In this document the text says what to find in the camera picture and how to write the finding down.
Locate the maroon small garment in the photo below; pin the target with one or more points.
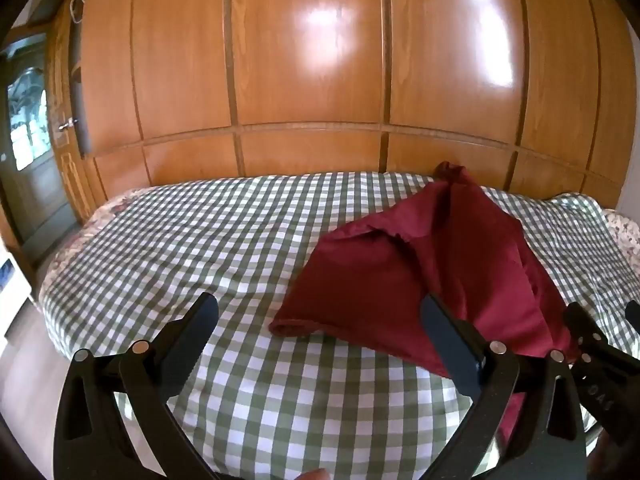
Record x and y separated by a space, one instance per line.
400 270

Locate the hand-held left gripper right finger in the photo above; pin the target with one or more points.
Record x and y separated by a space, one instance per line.
450 340

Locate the green white checked bed cover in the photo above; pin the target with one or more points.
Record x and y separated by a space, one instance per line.
210 240

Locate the glass panel door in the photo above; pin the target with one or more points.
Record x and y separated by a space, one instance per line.
35 160

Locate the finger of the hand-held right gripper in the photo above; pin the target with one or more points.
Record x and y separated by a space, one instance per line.
582 327
634 310

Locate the white furniture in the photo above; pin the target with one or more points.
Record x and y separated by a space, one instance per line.
10 285

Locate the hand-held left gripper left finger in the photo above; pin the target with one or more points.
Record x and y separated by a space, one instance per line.
197 322

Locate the wooden wardrobe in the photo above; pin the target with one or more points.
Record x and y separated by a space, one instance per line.
310 60

